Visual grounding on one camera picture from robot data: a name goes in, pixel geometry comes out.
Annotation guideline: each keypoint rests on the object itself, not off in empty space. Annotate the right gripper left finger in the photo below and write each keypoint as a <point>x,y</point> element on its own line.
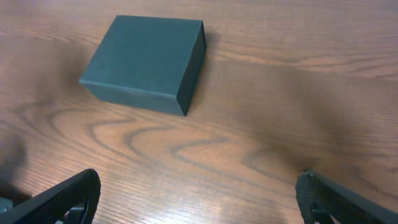
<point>74,200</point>

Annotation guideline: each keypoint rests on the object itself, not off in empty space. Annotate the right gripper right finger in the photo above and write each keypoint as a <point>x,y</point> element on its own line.
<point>321,200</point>

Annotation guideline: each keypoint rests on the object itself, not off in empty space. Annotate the dark green box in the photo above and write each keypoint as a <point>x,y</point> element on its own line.
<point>148,62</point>

